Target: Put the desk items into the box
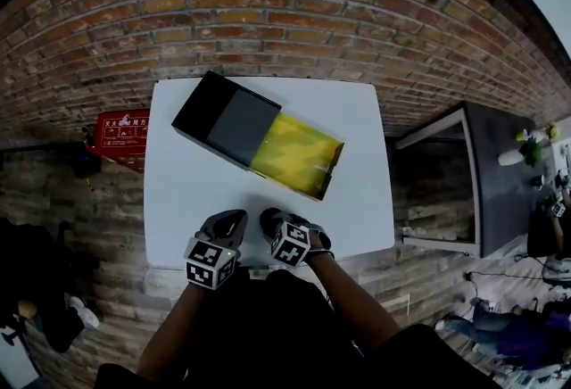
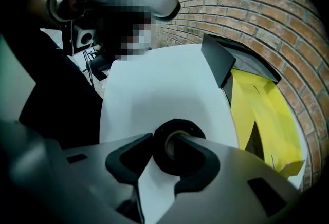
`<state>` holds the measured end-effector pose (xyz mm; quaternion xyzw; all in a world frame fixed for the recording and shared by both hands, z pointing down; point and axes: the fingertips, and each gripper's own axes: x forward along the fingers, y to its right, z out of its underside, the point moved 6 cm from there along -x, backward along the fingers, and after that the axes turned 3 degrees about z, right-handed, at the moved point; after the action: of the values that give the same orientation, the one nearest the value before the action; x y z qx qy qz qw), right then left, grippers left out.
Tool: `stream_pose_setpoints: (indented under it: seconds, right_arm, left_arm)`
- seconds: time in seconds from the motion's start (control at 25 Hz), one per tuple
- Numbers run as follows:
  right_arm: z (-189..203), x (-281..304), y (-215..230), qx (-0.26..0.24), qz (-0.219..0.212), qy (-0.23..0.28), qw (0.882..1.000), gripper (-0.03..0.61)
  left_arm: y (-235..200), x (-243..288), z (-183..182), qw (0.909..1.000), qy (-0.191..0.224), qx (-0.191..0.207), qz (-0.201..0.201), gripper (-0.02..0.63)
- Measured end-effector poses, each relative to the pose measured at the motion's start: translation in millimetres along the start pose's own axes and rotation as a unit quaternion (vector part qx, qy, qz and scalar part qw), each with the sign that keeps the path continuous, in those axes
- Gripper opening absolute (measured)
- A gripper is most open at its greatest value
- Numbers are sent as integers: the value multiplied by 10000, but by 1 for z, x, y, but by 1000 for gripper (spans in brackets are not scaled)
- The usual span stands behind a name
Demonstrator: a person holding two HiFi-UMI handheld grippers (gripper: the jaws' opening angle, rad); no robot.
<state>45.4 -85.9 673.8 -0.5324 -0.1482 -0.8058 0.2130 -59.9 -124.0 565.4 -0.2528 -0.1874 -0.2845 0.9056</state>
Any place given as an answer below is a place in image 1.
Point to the black device on floor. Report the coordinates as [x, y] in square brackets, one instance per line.
[87, 162]

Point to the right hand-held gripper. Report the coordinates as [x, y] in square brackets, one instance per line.
[290, 244]

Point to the white vase with green plant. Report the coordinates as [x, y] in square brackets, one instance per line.
[513, 156]

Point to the person's left forearm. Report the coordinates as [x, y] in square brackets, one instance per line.
[171, 333]

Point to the red fire equipment box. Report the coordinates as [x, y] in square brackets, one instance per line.
[125, 137]

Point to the black side table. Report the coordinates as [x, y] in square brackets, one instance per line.
[499, 191]

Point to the white desk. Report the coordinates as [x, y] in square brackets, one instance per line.
[187, 200]

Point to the person's right forearm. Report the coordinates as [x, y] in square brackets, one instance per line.
[352, 302]

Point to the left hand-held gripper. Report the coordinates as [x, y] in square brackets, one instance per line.
[209, 260]

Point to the black box with yellow drawer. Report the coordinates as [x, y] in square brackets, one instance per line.
[243, 128]

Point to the person's black clothing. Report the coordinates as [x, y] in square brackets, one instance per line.
[267, 333]

